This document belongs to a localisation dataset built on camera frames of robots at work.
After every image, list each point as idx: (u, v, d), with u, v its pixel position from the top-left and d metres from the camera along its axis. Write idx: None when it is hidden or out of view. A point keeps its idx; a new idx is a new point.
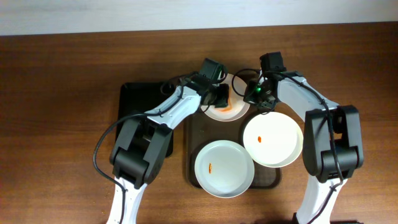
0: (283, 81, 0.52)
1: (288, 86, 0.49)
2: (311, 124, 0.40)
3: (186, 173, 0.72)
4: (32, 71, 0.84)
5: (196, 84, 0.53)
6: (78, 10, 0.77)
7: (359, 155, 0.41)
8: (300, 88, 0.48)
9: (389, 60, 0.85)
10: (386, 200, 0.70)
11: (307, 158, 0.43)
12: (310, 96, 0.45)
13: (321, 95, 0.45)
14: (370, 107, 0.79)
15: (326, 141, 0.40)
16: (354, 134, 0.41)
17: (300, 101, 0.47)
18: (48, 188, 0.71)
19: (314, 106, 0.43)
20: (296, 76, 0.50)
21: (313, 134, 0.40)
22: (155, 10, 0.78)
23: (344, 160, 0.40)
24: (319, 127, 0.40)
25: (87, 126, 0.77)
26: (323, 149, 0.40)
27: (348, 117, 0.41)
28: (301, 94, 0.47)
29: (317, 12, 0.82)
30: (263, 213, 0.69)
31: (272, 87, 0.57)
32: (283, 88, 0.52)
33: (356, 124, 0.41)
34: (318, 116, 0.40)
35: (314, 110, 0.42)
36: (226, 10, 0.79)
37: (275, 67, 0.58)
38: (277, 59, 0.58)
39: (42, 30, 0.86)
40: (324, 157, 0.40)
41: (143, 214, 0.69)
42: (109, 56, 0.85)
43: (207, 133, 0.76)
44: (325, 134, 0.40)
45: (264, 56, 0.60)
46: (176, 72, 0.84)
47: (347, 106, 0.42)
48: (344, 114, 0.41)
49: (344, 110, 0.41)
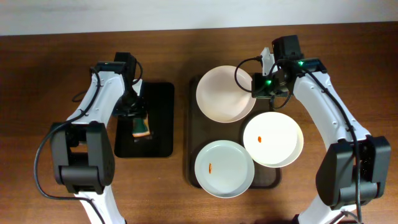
0: (303, 77, 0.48)
1: (311, 88, 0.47)
2: (336, 160, 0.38)
3: (186, 174, 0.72)
4: (32, 72, 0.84)
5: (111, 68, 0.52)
6: (79, 10, 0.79)
7: (380, 189, 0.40)
8: (323, 95, 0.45)
9: (389, 59, 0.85)
10: (387, 200, 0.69)
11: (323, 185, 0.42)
12: (334, 110, 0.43)
13: (348, 116, 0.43)
14: (370, 107, 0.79)
15: (349, 175, 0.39)
16: (380, 168, 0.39)
17: (321, 111, 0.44)
18: (48, 188, 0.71)
19: (340, 131, 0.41)
20: (316, 73, 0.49)
21: (336, 169, 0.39)
22: (155, 9, 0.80)
23: (363, 193, 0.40)
24: (344, 163, 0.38)
25: None
26: (344, 182, 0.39)
27: (378, 151, 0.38)
28: (325, 104, 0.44)
29: (315, 12, 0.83)
30: (263, 213, 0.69)
31: (286, 77, 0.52)
32: (302, 86, 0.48)
33: (385, 158, 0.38)
34: (344, 151, 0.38)
35: (341, 142, 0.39)
36: (224, 10, 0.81)
37: (291, 53, 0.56)
38: (293, 45, 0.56)
39: (45, 30, 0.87)
40: (343, 190, 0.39)
41: (143, 213, 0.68)
42: (110, 56, 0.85)
43: (207, 134, 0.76)
44: (349, 168, 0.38)
45: (278, 41, 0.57)
46: (176, 71, 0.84)
47: (378, 137, 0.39)
48: (374, 148, 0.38)
49: (374, 143, 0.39)
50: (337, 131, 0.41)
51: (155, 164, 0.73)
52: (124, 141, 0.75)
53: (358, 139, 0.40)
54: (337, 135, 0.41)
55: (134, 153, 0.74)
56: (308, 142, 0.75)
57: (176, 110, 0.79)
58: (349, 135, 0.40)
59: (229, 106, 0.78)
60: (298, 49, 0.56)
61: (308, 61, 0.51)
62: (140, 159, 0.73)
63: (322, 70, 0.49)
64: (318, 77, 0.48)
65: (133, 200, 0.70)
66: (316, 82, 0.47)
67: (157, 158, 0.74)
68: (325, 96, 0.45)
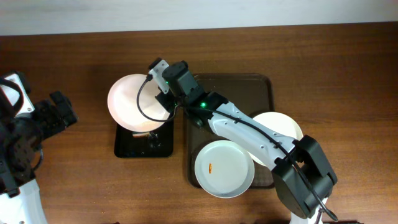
0: (212, 117, 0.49)
1: (224, 124, 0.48)
2: (286, 183, 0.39)
3: (186, 173, 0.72)
4: (33, 71, 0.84)
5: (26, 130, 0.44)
6: (79, 10, 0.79)
7: (329, 175, 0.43)
8: (236, 126, 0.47)
9: (389, 59, 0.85)
10: (387, 200, 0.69)
11: (289, 201, 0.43)
12: (255, 135, 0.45)
13: (269, 132, 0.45)
14: (370, 107, 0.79)
15: (301, 186, 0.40)
16: (321, 162, 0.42)
17: (247, 144, 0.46)
18: (48, 188, 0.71)
19: (270, 150, 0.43)
20: (220, 106, 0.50)
21: (290, 190, 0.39)
22: (155, 9, 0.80)
23: (320, 188, 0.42)
24: (292, 179, 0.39)
25: (87, 126, 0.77)
26: (302, 194, 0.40)
27: (310, 152, 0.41)
28: (244, 134, 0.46)
29: (314, 12, 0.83)
30: (263, 213, 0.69)
31: (201, 122, 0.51)
32: (216, 126, 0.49)
33: (318, 154, 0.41)
34: (285, 172, 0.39)
35: (281, 163, 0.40)
36: (225, 10, 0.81)
37: (191, 89, 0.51)
38: (189, 80, 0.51)
39: (45, 31, 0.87)
40: (306, 200, 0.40)
41: (143, 213, 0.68)
42: (109, 56, 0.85)
43: (206, 134, 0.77)
44: (298, 180, 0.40)
45: (173, 80, 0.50)
46: None
47: (303, 138, 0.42)
48: (306, 150, 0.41)
49: (304, 147, 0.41)
50: (268, 153, 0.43)
51: (155, 164, 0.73)
52: (124, 142, 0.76)
53: (288, 150, 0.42)
54: (270, 157, 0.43)
55: (134, 153, 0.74)
56: None
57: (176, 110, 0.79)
58: (280, 150, 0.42)
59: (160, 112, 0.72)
60: (193, 80, 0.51)
61: (209, 99, 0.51)
62: (140, 158, 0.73)
63: (224, 102, 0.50)
64: (223, 110, 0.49)
65: (133, 200, 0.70)
66: (224, 117, 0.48)
67: (157, 158, 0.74)
68: (240, 124, 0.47)
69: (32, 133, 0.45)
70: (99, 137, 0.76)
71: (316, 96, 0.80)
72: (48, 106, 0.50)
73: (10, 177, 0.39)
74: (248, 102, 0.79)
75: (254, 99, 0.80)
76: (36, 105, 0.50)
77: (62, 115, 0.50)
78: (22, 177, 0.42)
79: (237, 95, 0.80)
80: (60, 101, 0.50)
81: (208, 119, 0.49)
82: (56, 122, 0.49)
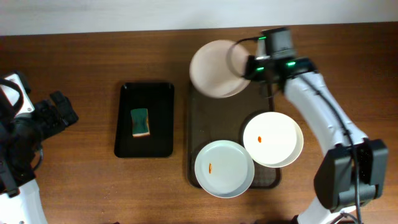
0: (295, 77, 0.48)
1: (302, 89, 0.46)
2: (336, 168, 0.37)
3: (186, 173, 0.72)
4: (33, 71, 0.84)
5: (25, 130, 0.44)
6: (79, 10, 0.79)
7: (377, 190, 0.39)
8: (315, 98, 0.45)
9: (388, 59, 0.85)
10: (387, 200, 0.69)
11: (322, 188, 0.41)
12: (331, 115, 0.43)
13: (345, 118, 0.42)
14: (370, 107, 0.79)
15: (346, 182, 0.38)
16: (379, 173, 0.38)
17: (314, 114, 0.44)
18: (48, 188, 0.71)
19: (336, 134, 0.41)
20: (306, 73, 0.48)
21: (334, 175, 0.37)
22: (155, 9, 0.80)
23: (360, 193, 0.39)
24: (344, 169, 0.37)
25: (87, 126, 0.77)
26: (342, 188, 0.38)
27: (375, 156, 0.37)
28: (317, 106, 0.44)
29: (314, 12, 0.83)
30: (263, 213, 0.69)
31: (278, 78, 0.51)
32: (295, 89, 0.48)
33: (382, 162, 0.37)
34: (342, 157, 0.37)
35: (341, 149, 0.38)
36: (225, 10, 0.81)
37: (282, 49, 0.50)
38: (285, 40, 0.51)
39: (45, 30, 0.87)
40: (342, 193, 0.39)
41: (143, 213, 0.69)
42: (109, 57, 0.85)
43: (207, 134, 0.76)
44: (347, 173, 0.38)
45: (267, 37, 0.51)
46: (176, 71, 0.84)
47: (374, 140, 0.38)
48: (370, 150, 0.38)
49: (370, 147, 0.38)
50: (334, 135, 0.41)
51: (155, 164, 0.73)
52: (124, 141, 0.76)
53: (355, 142, 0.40)
54: (333, 139, 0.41)
55: (134, 153, 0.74)
56: (309, 142, 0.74)
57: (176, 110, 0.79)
58: (346, 139, 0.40)
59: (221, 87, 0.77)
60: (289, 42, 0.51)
61: (300, 60, 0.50)
62: (140, 158, 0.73)
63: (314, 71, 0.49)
64: (309, 78, 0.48)
65: (133, 200, 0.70)
66: (308, 84, 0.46)
67: (156, 158, 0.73)
68: (318, 98, 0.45)
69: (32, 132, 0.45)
70: (99, 137, 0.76)
71: None
72: (48, 106, 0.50)
73: (10, 177, 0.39)
74: (247, 102, 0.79)
75: (252, 100, 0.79)
76: (36, 105, 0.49)
77: (62, 116, 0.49)
78: (22, 177, 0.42)
79: (213, 120, 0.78)
80: (60, 101, 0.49)
81: (288, 76, 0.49)
82: (56, 122, 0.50)
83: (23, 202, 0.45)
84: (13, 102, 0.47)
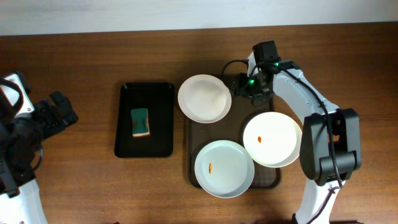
0: (279, 73, 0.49)
1: (285, 80, 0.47)
2: (312, 132, 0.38)
3: (186, 173, 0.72)
4: (33, 71, 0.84)
5: (25, 130, 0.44)
6: (79, 10, 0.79)
7: (356, 158, 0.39)
8: (295, 84, 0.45)
9: (389, 59, 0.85)
10: (387, 200, 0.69)
11: (305, 161, 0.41)
12: (308, 94, 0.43)
13: (320, 96, 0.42)
14: (370, 106, 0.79)
15: (324, 146, 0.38)
16: (352, 137, 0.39)
17: (296, 99, 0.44)
18: (48, 188, 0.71)
19: (312, 107, 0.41)
20: (291, 70, 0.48)
21: (313, 139, 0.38)
22: (155, 9, 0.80)
23: (342, 162, 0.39)
24: (319, 133, 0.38)
25: (86, 126, 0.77)
26: (323, 153, 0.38)
27: (347, 121, 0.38)
28: (298, 91, 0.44)
29: (314, 12, 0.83)
30: (263, 213, 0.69)
31: (265, 78, 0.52)
32: (278, 81, 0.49)
33: (354, 127, 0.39)
34: (316, 121, 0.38)
35: (315, 115, 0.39)
36: (225, 10, 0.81)
37: (269, 57, 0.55)
38: (271, 48, 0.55)
39: (45, 30, 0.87)
40: (323, 160, 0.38)
41: (143, 213, 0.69)
42: (109, 57, 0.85)
43: (207, 134, 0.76)
44: (324, 138, 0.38)
45: (257, 46, 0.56)
46: (175, 71, 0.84)
47: (346, 109, 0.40)
48: (342, 117, 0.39)
49: (342, 114, 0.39)
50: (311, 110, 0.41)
51: (155, 164, 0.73)
52: (124, 142, 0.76)
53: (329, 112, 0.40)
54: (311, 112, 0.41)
55: (134, 153, 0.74)
56: None
57: (176, 109, 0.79)
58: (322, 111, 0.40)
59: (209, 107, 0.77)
60: (275, 51, 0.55)
61: (283, 62, 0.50)
62: (140, 158, 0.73)
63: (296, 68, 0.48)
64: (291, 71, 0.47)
65: (132, 200, 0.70)
66: (290, 75, 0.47)
67: (156, 158, 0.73)
68: (300, 84, 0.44)
69: (32, 133, 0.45)
70: (99, 137, 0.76)
71: None
72: (48, 106, 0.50)
73: (10, 177, 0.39)
74: (247, 102, 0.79)
75: (251, 100, 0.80)
76: (35, 105, 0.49)
77: (62, 116, 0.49)
78: (22, 177, 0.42)
79: None
80: (61, 101, 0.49)
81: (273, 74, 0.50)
82: (56, 122, 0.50)
83: (24, 201, 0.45)
84: (13, 102, 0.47)
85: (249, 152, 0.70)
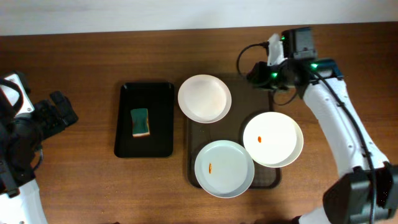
0: (316, 83, 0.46)
1: (323, 99, 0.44)
2: (352, 194, 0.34)
3: (186, 173, 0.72)
4: (32, 71, 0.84)
5: (25, 130, 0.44)
6: (79, 10, 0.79)
7: (391, 213, 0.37)
8: (337, 112, 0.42)
9: (388, 60, 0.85)
10: None
11: (331, 205, 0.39)
12: (352, 134, 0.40)
13: (365, 137, 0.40)
14: (370, 107, 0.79)
15: (361, 203, 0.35)
16: (397, 200, 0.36)
17: (335, 130, 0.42)
18: (48, 188, 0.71)
19: (356, 153, 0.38)
20: (332, 80, 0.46)
21: (351, 198, 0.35)
22: (155, 10, 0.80)
23: (375, 216, 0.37)
24: (362, 195, 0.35)
25: (86, 126, 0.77)
26: (355, 209, 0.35)
27: (395, 182, 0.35)
28: (339, 122, 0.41)
29: (315, 12, 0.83)
30: (262, 213, 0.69)
31: (298, 81, 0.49)
32: (314, 95, 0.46)
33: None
34: (360, 183, 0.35)
35: (360, 173, 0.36)
36: (225, 10, 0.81)
37: (303, 48, 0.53)
38: (304, 38, 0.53)
39: (45, 30, 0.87)
40: (353, 215, 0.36)
41: (143, 213, 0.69)
42: (109, 57, 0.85)
43: (207, 134, 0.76)
44: (363, 197, 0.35)
45: (289, 34, 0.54)
46: (176, 71, 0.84)
47: (394, 165, 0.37)
48: (390, 177, 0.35)
49: (390, 173, 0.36)
50: (354, 157, 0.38)
51: (155, 164, 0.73)
52: (124, 142, 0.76)
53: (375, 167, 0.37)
54: (352, 160, 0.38)
55: (134, 153, 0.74)
56: (309, 142, 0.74)
57: (176, 109, 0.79)
58: (367, 161, 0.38)
59: (212, 107, 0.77)
60: (309, 42, 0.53)
61: (321, 62, 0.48)
62: (140, 158, 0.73)
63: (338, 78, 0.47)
64: (333, 84, 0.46)
65: (132, 200, 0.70)
66: (328, 93, 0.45)
67: (156, 158, 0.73)
68: (341, 112, 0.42)
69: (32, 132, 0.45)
70: (99, 137, 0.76)
71: None
72: (48, 107, 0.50)
73: (10, 176, 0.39)
74: (247, 102, 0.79)
75: (251, 100, 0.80)
76: (35, 106, 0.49)
77: (62, 116, 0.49)
78: (22, 177, 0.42)
79: None
80: (61, 101, 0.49)
81: (308, 82, 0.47)
82: (56, 122, 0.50)
83: (24, 201, 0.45)
84: (14, 102, 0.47)
85: (249, 152, 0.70)
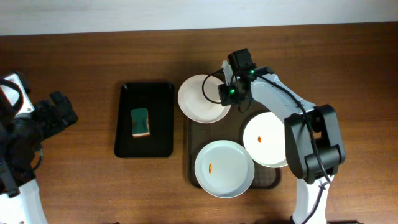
0: (255, 80, 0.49)
1: (262, 86, 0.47)
2: (293, 134, 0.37)
3: (186, 173, 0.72)
4: (33, 71, 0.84)
5: (25, 130, 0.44)
6: (79, 10, 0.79)
7: (341, 152, 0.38)
8: (272, 88, 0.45)
9: (388, 59, 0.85)
10: (387, 200, 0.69)
11: (291, 161, 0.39)
12: (285, 98, 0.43)
13: (297, 98, 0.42)
14: (370, 106, 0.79)
15: (306, 145, 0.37)
16: (334, 132, 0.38)
17: (274, 104, 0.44)
18: (48, 188, 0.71)
19: (289, 109, 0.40)
20: (265, 74, 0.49)
21: (295, 139, 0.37)
22: (155, 9, 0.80)
23: (327, 158, 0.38)
24: (300, 132, 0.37)
25: (86, 126, 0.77)
26: (305, 151, 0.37)
27: (326, 117, 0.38)
28: (274, 94, 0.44)
29: (314, 12, 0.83)
30: (263, 213, 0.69)
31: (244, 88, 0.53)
32: (257, 89, 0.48)
33: (334, 122, 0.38)
34: (296, 122, 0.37)
35: (295, 116, 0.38)
36: (225, 10, 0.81)
37: (245, 65, 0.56)
38: (246, 56, 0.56)
39: (45, 30, 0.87)
40: (308, 159, 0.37)
41: (143, 213, 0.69)
42: (109, 57, 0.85)
43: (207, 134, 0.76)
44: (306, 139, 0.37)
45: (232, 56, 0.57)
46: (175, 71, 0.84)
47: (323, 106, 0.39)
48: (321, 114, 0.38)
49: (321, 112, 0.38)
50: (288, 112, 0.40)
51: (155, 164, 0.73)
52: (124, 142, 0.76)
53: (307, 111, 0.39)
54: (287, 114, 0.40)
55: (134, 153, 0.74)
56: None
57: (176, 109, 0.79)
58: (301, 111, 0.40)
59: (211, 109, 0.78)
60: (250, 58, 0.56)
61: (257, 70, 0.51)
62: (140, 158, 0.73)
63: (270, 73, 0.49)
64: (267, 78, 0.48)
65: (132, 200, 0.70)
66: (265, 81, 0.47)
67: (156, 158, 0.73)
68: (275, 88, 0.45)
69: (32, 132, 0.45)
70: (99, 137, 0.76)
71: (316, 96, 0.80)
72: (48, 106, 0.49)
73: (10, 177, 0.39)
74: None
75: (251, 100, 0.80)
76: (35, 106, 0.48)
77: (62, 116, 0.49)
78: (22, 178, 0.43)
79: None
80: (60, 101, 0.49)
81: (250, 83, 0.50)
82: (56, 122, 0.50)
83: (23, 202, 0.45)
84: (14, 102, 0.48)
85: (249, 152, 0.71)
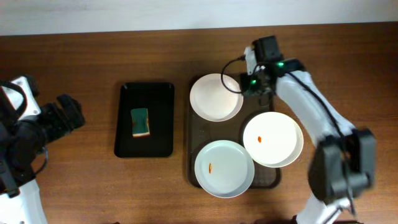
0: (284, 76, 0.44)
1: (291, 85, 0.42)
2: (326, 158, 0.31)
3: (186, 173, 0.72)
4: (33, 71, 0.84)
5: (28, 133, 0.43)
6: (79, 10, 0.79)
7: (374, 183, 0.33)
8: (304, 91, 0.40)
9: (388, 59, 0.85)
10: (387, 200, 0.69)
11: (314, 182, 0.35)
12: (318, 105, 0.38)
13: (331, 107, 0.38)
14: (370, 107, 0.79)
15: (339, 172, 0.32)
16: (372, 162, 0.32)
17: (305, 110, 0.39)
18: (48, 187, 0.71)
19: (324, 123, 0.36)
20: (296, 70, 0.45)
21: (326, 165, 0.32)
22: (155, 9, 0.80)
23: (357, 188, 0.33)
24: (334, 159, 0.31)
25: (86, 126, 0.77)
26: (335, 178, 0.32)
27: (365, 144, 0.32)
28: (306, 98, 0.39)
29: (314, 12, 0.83)
30: (262, 213, 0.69)
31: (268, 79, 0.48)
32: (284, 86, 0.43)
33: (373, 150, 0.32)
34: (330, 146, 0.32)
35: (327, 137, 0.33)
36: (225, 10, 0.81)
37: (271, 54, 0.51)
38: (273, 45, 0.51)
39: (45, 30, 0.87)
40: (336, 186, 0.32)
41: (143, 213, 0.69)
42: (109, 57, 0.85)
43: (207, 134, 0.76)
44: (339, 165, 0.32)
45: (257, 43, 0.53)
46: (175, 71, 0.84)
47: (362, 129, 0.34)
48: (359, 139, 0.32)
49: (359, 137, 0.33)
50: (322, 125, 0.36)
51: (155, 164, 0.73)
52: (124, 142, 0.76)
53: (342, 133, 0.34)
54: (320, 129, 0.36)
55: (134, 153, 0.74)
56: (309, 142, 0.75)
57: (176, 109, 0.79)
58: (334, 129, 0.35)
59: (216, 109, 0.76)
60: (277, 46, 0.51)
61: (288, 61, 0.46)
62: (140, 158, 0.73)
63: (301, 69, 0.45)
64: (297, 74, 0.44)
65: (133, 200, 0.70)
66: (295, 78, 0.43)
67: (156, 158, 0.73)
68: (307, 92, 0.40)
69: (35, 135, 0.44)
70: (99, 137, 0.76)
71: None
72: (54, 110, 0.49)
73: (10, 177, 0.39)
74: (249, 103, 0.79)
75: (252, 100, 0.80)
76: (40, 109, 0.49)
77: (68, 119, 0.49)
78: (22, 177, 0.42)
79: None
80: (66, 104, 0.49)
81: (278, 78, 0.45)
82: (62, 126, 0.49)
83: (24, 202, 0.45)
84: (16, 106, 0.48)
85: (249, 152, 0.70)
